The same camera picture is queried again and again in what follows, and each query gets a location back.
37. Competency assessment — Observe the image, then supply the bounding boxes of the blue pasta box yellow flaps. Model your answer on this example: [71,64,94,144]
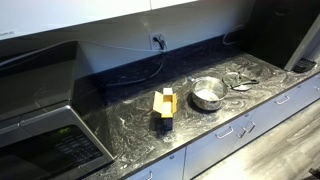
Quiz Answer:
[152,87,178,134]

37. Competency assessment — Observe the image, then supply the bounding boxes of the metal spoon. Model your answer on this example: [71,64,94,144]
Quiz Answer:
[221,70,255,92]

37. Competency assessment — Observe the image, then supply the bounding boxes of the grey base cabinet drawers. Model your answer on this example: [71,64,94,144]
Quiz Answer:
[124,73,320,180]

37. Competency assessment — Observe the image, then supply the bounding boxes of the silver black microwave oven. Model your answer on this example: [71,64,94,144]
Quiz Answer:
[0,40,115,180]

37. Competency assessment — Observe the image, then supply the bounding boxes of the black keypad device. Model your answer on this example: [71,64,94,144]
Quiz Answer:
[292,57,318,74]

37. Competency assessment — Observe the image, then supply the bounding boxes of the white wall power outlet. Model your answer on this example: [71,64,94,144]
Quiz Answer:
[149,31,167,51]

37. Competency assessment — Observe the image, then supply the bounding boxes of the steel pot black handle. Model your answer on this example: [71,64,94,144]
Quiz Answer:
[187,75,260,112]

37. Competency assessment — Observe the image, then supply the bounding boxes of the thin white wall cable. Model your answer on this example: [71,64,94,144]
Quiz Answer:
[77,39,163,54]

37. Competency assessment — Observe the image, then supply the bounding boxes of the looped white cable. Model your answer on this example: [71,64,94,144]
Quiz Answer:
[221,24,247,47]

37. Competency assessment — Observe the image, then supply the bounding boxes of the white upper wall cabinet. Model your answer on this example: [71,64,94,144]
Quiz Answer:
[0,0,198,41]

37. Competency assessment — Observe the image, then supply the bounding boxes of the silver metal post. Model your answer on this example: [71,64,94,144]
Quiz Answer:
[283,16,320,72]

